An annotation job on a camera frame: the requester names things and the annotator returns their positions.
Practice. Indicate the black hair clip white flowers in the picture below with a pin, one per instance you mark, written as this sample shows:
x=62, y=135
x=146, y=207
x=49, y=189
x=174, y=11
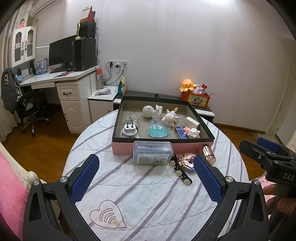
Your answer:
x=179, y=171

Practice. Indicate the bottle with orange cap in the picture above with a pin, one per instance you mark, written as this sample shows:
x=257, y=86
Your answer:
x=99, y=77

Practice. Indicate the blue yellow snack bag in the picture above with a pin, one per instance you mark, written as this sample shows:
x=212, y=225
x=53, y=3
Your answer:
x=122, y=86

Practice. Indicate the person's right hand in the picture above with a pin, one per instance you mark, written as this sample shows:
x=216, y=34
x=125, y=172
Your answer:
x=285, y=205

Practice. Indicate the pink white brick figure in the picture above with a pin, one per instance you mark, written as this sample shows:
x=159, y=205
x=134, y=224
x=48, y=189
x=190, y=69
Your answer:
x=193, y=133

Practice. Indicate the clear bag with parts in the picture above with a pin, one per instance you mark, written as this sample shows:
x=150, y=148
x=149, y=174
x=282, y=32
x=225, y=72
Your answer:
x=131, y=119

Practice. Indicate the clear plastic storage box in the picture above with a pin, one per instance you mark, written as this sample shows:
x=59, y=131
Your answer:
x=152, y=153

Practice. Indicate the red triangular box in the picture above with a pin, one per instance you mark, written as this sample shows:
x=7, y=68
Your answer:
x=87, y=14

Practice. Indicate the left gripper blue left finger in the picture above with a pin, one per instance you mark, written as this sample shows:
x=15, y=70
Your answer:
x=81, y=178

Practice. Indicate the office chair with jacket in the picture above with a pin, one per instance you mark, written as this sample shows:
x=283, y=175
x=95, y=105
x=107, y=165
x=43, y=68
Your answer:
x=26, y=104

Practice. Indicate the white desk with drawers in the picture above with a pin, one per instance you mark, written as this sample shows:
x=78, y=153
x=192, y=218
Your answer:
x=73, y=90

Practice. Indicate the pig-tailed doll figurine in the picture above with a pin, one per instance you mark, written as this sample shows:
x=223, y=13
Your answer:
x=171, y=117

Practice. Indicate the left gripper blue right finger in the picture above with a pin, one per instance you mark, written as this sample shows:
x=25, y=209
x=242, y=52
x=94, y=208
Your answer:
x=211, y=178

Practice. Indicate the astronaut figure silver helmet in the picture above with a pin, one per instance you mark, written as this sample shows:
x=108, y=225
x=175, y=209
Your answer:
x=149, y=112

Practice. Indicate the orange octopus plush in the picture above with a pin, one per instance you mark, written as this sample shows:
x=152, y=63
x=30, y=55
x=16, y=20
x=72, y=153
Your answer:
x=187, y=85

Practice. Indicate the white plastic fan housing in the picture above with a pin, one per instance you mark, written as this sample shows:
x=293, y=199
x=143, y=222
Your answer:
x=129, y=130

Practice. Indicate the white glass-door cabinet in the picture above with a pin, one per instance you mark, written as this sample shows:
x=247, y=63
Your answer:
x=23, y=46

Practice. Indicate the rose gold cylinder device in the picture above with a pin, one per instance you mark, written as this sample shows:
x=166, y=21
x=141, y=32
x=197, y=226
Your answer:
x=208, y=154

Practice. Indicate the black speaker on tower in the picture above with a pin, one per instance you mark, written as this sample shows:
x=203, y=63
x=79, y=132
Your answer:
x=86, y=29

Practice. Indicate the blue patterned lighter box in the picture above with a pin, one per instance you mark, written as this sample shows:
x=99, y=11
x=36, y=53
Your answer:
x=180, y=133

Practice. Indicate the black computer monitor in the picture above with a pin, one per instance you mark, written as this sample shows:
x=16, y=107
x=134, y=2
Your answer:
x=60, y=52

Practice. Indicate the clear heart-shaped teal box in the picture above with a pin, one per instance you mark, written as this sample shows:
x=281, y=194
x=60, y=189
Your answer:
x=158, y=129

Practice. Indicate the pink bedding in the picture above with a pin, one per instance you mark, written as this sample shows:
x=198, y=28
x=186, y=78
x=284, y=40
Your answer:
x=13, y=198

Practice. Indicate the white nightstand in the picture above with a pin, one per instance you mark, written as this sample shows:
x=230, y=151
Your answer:
x=101, y=102

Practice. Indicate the large pink black-rimmed box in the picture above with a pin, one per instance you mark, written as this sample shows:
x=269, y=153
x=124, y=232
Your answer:
x=129, y=105

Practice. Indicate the red orange picture box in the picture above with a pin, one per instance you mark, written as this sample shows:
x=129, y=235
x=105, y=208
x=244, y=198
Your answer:
x=199, y=100

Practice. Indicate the white power adapter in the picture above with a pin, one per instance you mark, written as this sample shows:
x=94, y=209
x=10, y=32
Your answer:
x=191, y=123

